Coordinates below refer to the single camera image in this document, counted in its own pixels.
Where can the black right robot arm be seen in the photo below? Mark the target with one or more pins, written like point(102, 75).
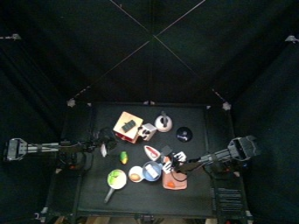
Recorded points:
point(229, 153)

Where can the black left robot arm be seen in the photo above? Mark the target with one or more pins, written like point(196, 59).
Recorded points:
point(38, 147)

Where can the orange toy carrot piece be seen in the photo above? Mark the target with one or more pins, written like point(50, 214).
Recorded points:
point(169, 184)

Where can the blue bowl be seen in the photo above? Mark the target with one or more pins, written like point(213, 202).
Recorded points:
point(150, 171)

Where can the black square toy piece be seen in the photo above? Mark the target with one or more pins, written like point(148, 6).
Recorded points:
point(165, 149)

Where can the white toy piece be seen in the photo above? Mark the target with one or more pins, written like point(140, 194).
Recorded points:
point(150, 171)

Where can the pink cutting board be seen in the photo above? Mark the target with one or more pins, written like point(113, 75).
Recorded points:
point(174, 179)

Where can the green yellow toy corn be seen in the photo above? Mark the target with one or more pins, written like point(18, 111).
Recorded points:
point(122, 157)

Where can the wooden toy box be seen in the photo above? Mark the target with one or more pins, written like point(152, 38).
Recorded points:
point(126, 127)

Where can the black round disc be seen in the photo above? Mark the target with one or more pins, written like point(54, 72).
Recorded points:
point(184, 134)

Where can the small white bowl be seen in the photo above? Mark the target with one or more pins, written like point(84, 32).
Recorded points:
point(134, 174)

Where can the green toy vegetable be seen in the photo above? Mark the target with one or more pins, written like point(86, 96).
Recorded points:
point(113, 176)

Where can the white toy cube with holes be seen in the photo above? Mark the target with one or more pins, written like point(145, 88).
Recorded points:
point(146, 131)

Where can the toy frying pan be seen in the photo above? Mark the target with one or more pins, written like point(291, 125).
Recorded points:
point(116, 182)

